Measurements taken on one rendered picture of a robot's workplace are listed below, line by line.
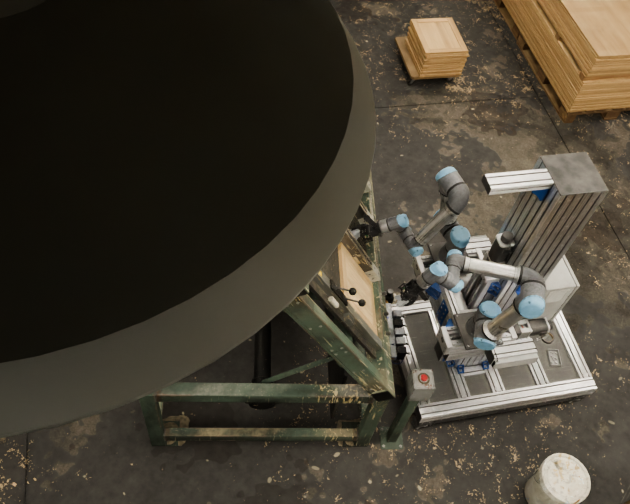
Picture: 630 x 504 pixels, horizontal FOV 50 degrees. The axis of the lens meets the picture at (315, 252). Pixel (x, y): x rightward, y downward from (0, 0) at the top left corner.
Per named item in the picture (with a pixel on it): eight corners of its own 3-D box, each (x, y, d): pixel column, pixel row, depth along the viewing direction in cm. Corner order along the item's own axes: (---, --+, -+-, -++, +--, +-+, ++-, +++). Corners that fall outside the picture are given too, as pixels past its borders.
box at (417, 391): (428, 401, 380) (435, 388, 365) (407, 401, 379) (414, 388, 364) (425, 382, 387) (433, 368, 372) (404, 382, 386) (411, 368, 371)
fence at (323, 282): (375, 350, 381) (382, 349, 379) (302, 267, 309) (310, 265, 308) (375, 342, 384) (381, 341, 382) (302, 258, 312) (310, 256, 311)
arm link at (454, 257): (549, 264, 328) (449, 244, 333) (548, 282, 321) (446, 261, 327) (542, 277, 337) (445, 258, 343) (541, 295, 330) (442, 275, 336)
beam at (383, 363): (377, 402, 377) (395, 398, 374) (369, 394, 368) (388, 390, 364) (351, 123, 504) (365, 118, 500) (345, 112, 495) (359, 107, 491)
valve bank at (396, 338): (406, 374, 408) (415, 356, 389) (383, 374, 407) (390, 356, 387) (397, 303, 437) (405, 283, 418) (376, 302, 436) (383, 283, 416)
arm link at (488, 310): (495, 313, 372) (503, 300, 361) (493, 334, 365) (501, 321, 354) (474, 308, 373) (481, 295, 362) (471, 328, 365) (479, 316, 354)
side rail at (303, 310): (369, 394, 368) (388, 390, 365) (275, 302, 286) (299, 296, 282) (368, 384, 372) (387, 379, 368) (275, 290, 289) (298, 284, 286)
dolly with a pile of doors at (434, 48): (459, 85, 656) (471, 51, 623) (407, 89, 646) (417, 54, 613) (439, 45, 690) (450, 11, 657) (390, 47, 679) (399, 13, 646)
